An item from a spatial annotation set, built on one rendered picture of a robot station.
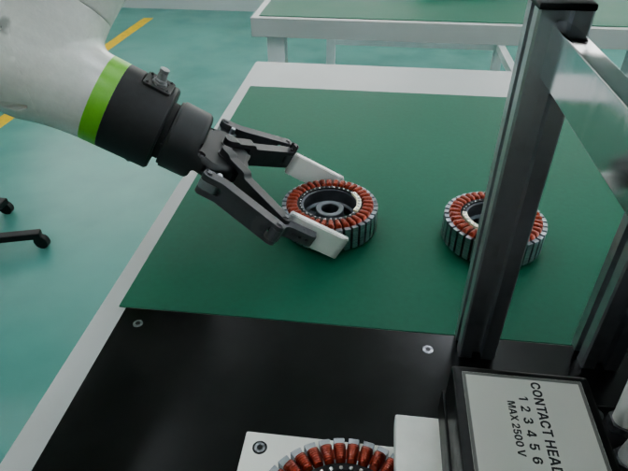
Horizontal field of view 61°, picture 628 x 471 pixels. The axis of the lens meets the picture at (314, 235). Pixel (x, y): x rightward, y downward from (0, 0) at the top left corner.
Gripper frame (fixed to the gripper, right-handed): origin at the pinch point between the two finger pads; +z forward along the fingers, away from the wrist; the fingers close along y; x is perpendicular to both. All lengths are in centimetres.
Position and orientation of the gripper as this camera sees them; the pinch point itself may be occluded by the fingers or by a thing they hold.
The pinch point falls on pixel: (330, 209)
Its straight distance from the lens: 63.4
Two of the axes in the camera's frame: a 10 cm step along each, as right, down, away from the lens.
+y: 0.0, -5.9, 8.1
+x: -5.0, 7.0, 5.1
